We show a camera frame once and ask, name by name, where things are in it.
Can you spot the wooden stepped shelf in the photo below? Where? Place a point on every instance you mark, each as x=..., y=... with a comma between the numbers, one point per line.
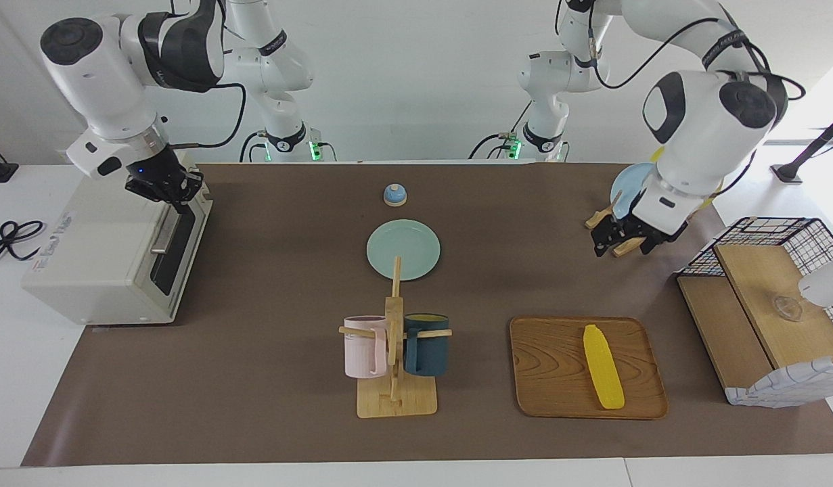
x=761, y=284

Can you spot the yellow plate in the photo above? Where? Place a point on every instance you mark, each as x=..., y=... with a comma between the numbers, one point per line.
x=712, y=193

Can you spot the white rounded object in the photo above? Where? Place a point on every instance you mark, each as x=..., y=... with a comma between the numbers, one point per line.
x=829, y=281

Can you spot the cream toaster oven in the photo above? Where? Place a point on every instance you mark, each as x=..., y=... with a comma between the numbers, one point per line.
x=91, y=257

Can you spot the wooden mug tree stand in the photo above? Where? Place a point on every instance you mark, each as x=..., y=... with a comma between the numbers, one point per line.
x=397, y=402

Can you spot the pale green plate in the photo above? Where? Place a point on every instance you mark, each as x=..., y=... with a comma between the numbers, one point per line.
x=409, y=243

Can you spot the wooden serving tray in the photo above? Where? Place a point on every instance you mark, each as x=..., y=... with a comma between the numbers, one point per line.
x=551, y=368

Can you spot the yellow corn cob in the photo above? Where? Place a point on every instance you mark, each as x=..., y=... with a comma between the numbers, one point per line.
x=603, y=368

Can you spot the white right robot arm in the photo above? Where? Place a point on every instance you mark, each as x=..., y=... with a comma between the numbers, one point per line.
x=98, y=81

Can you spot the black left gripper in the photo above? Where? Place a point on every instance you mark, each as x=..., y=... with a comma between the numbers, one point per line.
x=649, y=228

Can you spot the wooden plate rack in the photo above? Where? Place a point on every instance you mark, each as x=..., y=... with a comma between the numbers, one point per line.
x=599, y=218

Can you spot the dark blue mug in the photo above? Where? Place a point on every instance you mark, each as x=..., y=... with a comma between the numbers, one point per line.
x=430, y=352

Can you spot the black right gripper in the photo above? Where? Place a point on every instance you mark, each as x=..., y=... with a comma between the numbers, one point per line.
x=155, y=174

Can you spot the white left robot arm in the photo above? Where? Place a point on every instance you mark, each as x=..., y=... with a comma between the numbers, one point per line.
x=700, y=128

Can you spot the brown table mat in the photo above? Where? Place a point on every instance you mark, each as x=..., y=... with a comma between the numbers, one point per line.
x=274, y=379

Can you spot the small clear glass piece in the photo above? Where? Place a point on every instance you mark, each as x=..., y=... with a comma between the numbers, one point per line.
x=787, y=308

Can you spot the pink mug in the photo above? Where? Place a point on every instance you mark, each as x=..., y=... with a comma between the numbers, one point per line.
x=361, y=348

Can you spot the light blue plate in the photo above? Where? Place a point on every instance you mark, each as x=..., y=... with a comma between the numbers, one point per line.
x=629, y=186

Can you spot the black angled camera stand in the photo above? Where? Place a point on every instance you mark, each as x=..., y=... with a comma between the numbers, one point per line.
x=788, y=172

